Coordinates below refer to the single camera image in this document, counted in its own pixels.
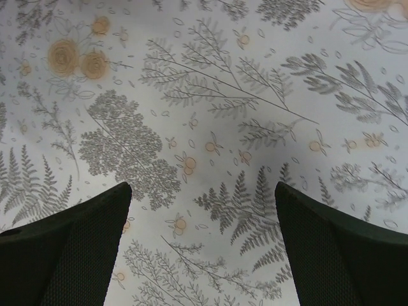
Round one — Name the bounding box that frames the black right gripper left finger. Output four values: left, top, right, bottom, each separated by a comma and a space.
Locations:
1, 182, 132, 305

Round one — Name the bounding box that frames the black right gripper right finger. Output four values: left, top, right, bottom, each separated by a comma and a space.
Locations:
275, 182, 407, 305

